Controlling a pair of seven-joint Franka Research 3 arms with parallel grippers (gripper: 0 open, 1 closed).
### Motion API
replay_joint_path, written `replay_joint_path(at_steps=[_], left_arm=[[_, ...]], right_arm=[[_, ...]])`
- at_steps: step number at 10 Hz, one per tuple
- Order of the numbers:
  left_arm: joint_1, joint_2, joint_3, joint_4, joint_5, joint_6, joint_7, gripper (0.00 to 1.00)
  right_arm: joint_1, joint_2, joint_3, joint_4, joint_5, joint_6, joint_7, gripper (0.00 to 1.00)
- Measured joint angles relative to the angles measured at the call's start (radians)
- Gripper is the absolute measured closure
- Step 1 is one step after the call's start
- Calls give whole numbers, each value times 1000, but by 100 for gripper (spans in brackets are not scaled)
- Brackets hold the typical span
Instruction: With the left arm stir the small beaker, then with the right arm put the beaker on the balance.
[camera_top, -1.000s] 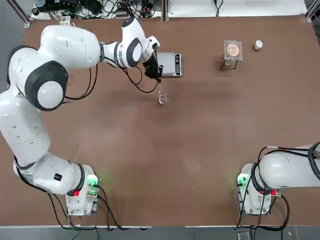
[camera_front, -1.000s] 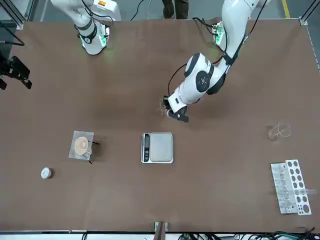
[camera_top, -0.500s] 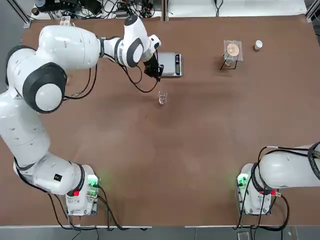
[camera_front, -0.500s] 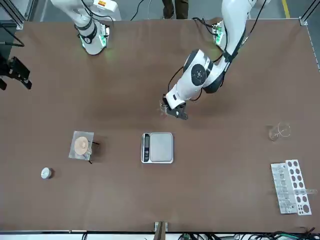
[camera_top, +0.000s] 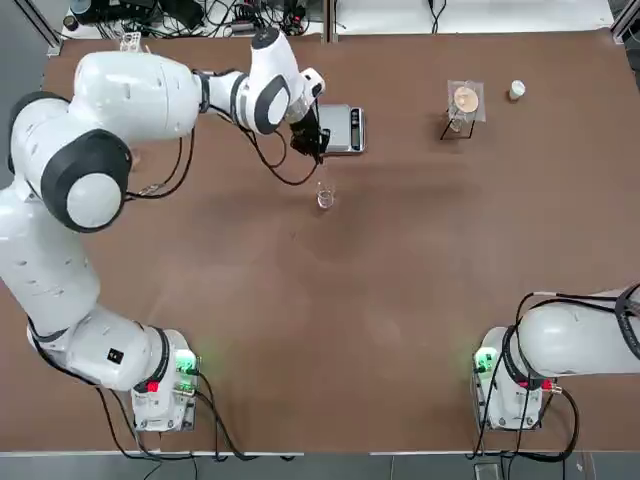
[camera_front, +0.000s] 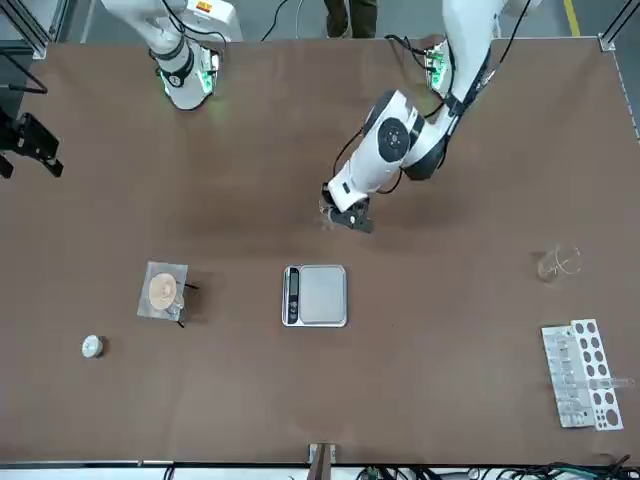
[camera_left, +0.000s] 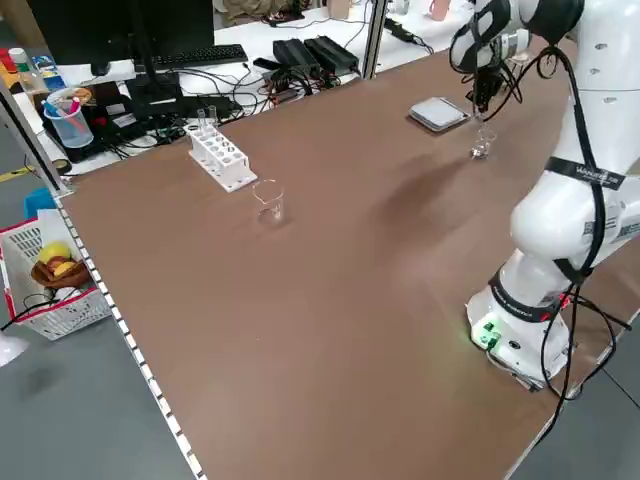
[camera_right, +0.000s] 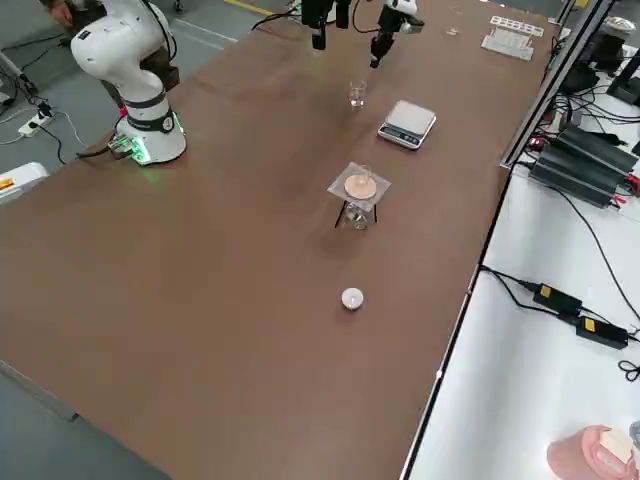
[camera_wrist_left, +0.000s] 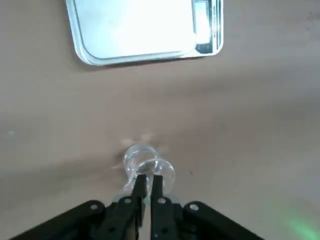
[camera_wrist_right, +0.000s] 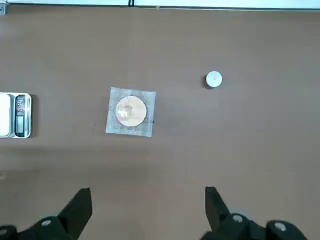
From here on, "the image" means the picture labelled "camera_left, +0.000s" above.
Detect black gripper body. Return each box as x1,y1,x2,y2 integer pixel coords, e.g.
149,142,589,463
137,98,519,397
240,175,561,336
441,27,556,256
473,66,506,97

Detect small glass beaker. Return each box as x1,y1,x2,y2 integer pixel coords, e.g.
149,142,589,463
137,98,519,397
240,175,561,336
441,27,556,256
469,127,497,161

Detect silver digital balance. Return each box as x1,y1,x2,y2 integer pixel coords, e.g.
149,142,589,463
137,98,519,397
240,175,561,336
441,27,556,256
407,95,472,134

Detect large glass beaker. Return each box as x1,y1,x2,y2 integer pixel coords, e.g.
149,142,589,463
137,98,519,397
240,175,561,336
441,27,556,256
250,178,287,230

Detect black power adapter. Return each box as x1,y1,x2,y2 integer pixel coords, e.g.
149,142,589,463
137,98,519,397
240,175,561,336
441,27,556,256
383,17,416,44

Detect black power brick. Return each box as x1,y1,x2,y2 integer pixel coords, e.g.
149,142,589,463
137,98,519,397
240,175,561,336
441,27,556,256
272,38,322,77
303,35,361,74

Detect white test tube rack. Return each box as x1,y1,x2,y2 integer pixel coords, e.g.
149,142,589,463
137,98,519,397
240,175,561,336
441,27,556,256
187,122,259,194

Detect black keyboard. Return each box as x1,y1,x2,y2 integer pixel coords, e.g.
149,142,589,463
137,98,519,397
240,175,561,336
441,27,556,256
132,43,250,72

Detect black monitor stand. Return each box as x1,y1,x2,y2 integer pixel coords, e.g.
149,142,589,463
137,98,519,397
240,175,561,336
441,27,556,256
124,0,184,119

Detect black computer monitor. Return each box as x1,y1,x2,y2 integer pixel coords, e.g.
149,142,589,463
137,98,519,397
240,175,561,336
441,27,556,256
27,0,216,66

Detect round wooden plate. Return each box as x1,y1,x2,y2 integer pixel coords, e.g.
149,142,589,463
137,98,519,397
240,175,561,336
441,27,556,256
47,87,95,109

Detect clear measuring cup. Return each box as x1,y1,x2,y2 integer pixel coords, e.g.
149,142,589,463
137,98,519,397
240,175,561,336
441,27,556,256
42,97,96,150

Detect brown wooden bowl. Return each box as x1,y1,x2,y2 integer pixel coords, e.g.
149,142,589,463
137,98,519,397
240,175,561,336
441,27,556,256
30,256,92,290

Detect blue box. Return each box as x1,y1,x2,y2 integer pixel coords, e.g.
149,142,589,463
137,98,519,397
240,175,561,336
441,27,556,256
24,188,59,222

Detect yellow lemon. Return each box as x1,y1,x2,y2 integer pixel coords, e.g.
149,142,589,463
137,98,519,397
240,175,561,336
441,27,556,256
38,241,72,265

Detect plastic bottle white cap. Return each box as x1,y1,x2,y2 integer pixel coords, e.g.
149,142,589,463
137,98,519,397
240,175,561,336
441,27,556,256
7,47,42,96

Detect white plastic basket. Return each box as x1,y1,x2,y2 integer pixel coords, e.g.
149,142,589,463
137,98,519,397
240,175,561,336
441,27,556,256
0,216,114,342

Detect white round base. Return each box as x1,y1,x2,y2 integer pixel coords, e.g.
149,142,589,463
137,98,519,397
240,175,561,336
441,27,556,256
0,333,30,369

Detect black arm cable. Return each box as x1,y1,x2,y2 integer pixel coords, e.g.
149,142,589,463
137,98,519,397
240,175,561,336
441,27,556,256
447,42,632,416

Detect aluminium frame post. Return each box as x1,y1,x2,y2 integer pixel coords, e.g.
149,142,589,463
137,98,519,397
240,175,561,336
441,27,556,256
361,0,390,81

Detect aluminium corner post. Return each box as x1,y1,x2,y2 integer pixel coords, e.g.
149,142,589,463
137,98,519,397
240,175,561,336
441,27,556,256
0,79,74,197

